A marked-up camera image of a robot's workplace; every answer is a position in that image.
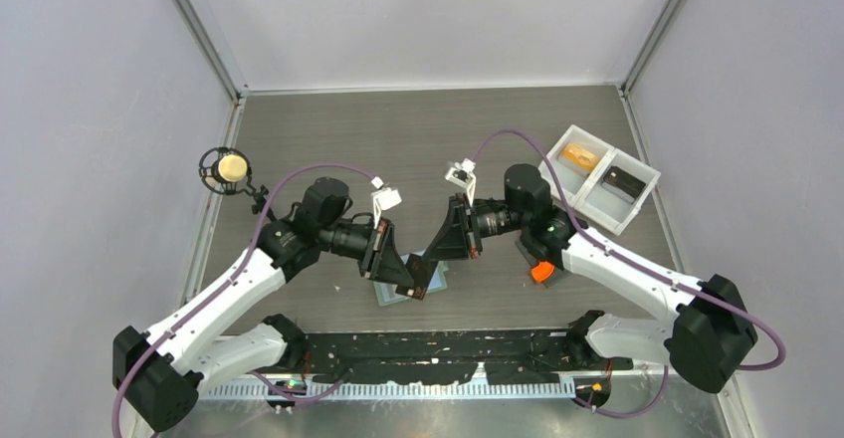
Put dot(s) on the white two-compartment tray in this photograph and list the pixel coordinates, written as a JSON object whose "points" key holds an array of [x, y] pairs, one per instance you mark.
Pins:
{"points": [[584, 192]]}

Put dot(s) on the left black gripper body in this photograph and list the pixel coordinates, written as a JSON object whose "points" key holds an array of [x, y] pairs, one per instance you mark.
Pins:
{"points": [[354, 240]]}

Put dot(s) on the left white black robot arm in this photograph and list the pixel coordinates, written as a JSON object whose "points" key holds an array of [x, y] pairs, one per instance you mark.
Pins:
{"points": [[162, 371]]}

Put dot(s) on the orange card in tray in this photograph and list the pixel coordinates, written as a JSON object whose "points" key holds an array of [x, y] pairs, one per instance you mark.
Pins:
{"points": [[579, 157]]}

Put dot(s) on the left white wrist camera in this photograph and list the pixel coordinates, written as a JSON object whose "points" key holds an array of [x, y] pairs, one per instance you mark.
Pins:
{"points": [[383, 198]]}

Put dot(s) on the black credit card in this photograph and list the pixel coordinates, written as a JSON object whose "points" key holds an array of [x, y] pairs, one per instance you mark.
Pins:
{"points": [[623, 184], [421, 271]]}

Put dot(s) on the orange curved toy piece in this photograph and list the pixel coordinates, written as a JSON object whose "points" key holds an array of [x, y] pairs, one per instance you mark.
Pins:
{"points": [[542, 272]]}

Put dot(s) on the green leather card holder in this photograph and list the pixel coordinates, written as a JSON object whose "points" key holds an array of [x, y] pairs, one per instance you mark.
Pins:
{"points": [[389, 294]]}

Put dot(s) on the microphone with black shock mount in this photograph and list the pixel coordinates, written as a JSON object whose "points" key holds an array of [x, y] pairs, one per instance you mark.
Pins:
{"points": [[226, 171]]}

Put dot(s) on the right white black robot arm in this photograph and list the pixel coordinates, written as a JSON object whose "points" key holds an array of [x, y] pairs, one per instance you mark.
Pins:
{"points": [[697, 327]]}

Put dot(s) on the aluminium rail frame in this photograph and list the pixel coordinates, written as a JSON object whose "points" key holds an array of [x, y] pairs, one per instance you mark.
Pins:
{"points": [[566, 385]]}

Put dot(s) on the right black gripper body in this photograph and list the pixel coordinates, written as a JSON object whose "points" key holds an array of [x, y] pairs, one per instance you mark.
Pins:
{"points": [[492, 219]]}

